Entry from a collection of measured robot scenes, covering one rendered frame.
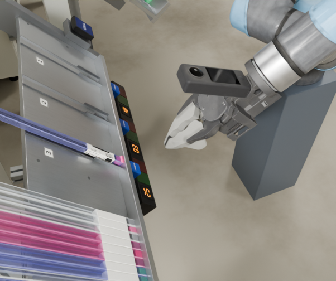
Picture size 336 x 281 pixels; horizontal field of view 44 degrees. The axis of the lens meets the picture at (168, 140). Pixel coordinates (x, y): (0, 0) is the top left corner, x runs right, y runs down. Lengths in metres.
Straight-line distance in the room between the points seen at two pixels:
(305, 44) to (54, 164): 0.41
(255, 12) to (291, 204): 0.96
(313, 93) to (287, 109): 0.08
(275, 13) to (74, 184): 0.45
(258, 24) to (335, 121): 1.19
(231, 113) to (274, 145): 0.65
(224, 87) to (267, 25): 0.17
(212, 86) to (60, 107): 0.28
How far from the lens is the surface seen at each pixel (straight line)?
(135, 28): 2.27
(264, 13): 0.78
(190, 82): 0.62
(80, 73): 0.87
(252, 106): 0.71
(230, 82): 0.66
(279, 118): 1.22
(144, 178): 0.82
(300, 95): 1.19
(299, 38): 0.66
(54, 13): 1.18
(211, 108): 0.69
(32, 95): 0.73
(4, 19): 0.90
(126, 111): 0.94
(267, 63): 0.66
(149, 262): 0.65
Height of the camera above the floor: 1.34
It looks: 51 degrees down
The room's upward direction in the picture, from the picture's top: straight up
